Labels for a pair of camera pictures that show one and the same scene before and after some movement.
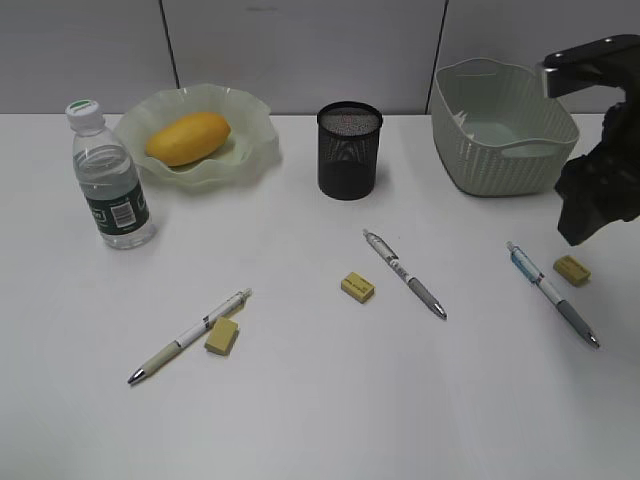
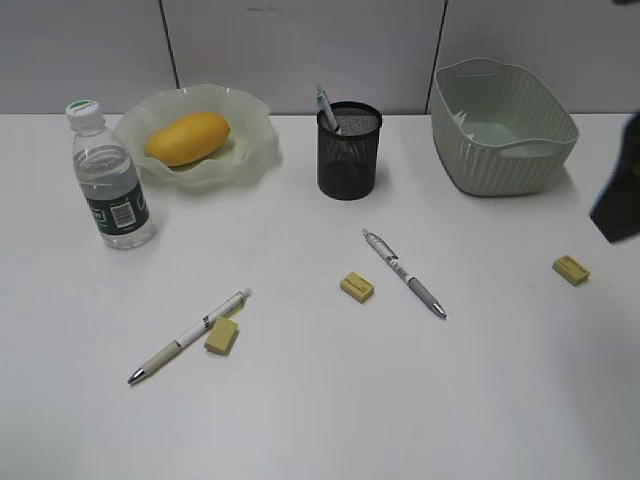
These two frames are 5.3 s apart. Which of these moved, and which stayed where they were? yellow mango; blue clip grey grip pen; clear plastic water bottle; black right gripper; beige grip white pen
Moved: blue clip grey grip pen; black right gripper
Stayed: yellow mango; beige grip white pen; clear plastic water bottle
